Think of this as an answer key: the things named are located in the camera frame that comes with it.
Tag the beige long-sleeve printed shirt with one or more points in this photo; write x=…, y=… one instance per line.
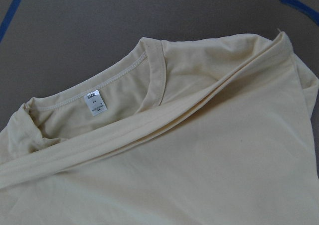
x=210, y=132

